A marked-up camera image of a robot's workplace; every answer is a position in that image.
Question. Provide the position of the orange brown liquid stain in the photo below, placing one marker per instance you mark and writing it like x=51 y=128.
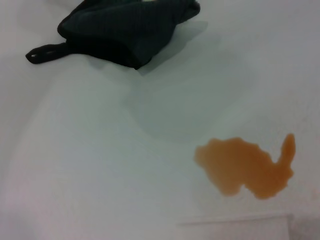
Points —
x=237 y=162

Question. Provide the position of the dark blue rag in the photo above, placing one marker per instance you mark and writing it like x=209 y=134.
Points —
x=120 y=27

